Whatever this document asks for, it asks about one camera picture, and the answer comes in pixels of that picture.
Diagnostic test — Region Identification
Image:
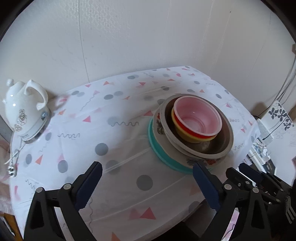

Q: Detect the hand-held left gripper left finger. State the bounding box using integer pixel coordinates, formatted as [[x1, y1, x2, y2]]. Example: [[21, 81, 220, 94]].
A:
[[24, 161, 103, 241]]

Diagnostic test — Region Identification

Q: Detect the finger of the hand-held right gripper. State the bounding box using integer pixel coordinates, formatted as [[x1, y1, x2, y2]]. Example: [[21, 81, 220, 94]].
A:
[[239, 162, 284, 193], [225, 167, 252, 189]]

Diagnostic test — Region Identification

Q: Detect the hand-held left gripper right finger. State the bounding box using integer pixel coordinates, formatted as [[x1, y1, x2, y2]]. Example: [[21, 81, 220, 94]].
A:
[[193, 162, 272, 241]]

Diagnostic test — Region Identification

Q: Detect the stainless steel bowl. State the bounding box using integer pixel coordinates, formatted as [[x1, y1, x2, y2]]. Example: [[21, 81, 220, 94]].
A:
[[161, 95, 234, 158]]

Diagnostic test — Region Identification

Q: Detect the yellow plastic bowl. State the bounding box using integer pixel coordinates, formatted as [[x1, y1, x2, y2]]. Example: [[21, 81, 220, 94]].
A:
[[171, 108, 216, 143]]

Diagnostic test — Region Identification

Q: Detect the teal plastic plate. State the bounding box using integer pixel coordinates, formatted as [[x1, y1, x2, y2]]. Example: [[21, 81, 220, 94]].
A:
[[148, 116, 212, 174]]

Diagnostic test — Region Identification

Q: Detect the red plastic bowl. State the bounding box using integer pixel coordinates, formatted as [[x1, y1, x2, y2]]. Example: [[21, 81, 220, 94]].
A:
[[173, 97, 223, 141]]

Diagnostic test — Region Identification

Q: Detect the large patterned white deep plate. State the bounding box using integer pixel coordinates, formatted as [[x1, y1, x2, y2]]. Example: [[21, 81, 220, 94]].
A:
[[153, 109, 222, 167]]

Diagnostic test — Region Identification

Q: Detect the white box with black print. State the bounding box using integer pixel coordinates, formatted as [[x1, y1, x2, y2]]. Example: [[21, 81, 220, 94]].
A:
[[268, 102, 295, 131]]

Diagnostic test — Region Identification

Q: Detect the silver kettle base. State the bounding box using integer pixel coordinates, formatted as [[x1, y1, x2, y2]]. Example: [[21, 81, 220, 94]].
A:
[[17, 109, 52, 142]]

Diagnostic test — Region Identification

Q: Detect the white patterned tablecloth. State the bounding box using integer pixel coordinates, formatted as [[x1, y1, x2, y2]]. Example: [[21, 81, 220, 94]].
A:
[[9, 66, 259, 241]]

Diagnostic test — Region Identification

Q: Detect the white ceramic electric kettle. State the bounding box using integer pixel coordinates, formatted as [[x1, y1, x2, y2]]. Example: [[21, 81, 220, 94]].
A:
[[3, 79, 49, 139]]

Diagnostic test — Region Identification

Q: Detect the white power cord with plug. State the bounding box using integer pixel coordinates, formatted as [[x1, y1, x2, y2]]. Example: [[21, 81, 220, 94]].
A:
[[5, 139, 25, 178]]

